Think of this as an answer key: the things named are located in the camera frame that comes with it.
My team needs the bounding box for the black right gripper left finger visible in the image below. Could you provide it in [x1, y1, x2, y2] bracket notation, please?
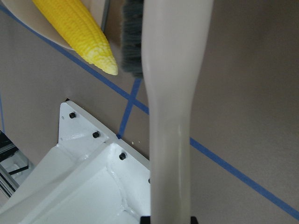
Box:
[140, 212, 151, 224]

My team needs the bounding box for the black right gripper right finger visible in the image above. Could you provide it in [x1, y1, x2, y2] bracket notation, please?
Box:
[190, 215, 198, 224]

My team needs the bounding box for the beige brush with black bristles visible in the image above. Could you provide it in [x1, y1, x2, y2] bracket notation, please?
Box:
[121, 0, 214, 224]

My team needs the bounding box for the yellow toy corn cob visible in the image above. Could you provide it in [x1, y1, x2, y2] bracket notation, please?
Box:
[33, 0, 118, 76]

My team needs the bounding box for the beige dustpan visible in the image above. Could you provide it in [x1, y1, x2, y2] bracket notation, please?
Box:
[0, 0, 110, 51]

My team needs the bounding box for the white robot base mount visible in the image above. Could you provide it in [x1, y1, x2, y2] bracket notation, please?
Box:
[0, 101, 150, 224]

